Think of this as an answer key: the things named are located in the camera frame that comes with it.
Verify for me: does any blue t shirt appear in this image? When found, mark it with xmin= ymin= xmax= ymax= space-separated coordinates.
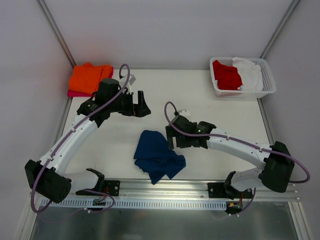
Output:
xmin=133 ymin=130 xmax=186 ymax=185

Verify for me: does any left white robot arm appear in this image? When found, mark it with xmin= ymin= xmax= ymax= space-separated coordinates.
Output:
xmin=24 ymin=78 xmax=151 ymax=204

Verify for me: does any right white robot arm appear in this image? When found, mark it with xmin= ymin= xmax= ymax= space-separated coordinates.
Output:
xmin=165 ymin=115 xmax=295 ymax=200

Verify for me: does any orange folded t shirt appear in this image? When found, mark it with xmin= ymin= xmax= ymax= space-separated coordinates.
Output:
xmin=68 ymin=62 xmax=112 ymax=95

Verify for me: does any pink folded t shirt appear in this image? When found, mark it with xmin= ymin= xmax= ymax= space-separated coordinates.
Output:
xmin=66 ymin=66 xmax=115 ymax=98

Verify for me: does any red t shirt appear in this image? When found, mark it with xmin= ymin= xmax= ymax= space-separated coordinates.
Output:
xmin=212 ymin=60 xmax=243 ymax=91

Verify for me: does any white plastic basket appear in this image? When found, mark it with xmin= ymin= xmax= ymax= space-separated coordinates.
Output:
xmin=209 ymin=57 xmax=277 ymax=99

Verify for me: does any white t shirt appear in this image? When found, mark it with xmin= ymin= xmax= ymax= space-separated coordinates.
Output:
xmin=232 ymin=57 xmax=264 ymax=92

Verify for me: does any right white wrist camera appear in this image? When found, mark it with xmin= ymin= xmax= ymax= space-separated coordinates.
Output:
xmin=174 ymin=109 xmax=191 ymax=118

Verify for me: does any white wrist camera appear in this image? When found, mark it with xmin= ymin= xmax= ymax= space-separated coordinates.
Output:
xmin=119 ymin=74 xmax=136 ymax=94
xmin=174 ymin=109 xmax=191 ymax=118

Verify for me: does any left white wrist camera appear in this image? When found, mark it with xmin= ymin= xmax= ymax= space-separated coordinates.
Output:
xmin=119 ymin=74 xmax=136 ymax=94

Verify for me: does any aluminium mounting rail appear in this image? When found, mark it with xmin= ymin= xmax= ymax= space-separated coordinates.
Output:
xmin=117 ymin=178 xmax=301 ymax=202

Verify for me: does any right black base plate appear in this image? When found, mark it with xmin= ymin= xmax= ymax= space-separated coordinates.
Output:
xmin=207 ymin=182 xmax=253 ymax=200

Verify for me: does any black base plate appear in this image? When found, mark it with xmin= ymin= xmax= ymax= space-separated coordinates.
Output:
xmin=207 ymin=182 xmax=253 ymax=200
xmin=102 ymin=179 xmax=121 ymax=197

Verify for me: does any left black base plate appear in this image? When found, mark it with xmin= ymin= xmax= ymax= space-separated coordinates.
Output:
xmin=102 ymin=179 xmax=121 ymax=197

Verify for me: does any white slotted cable duct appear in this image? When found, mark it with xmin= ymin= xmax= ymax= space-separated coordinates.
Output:
xmin=50 ymin=197 xmax=227 ymax=211

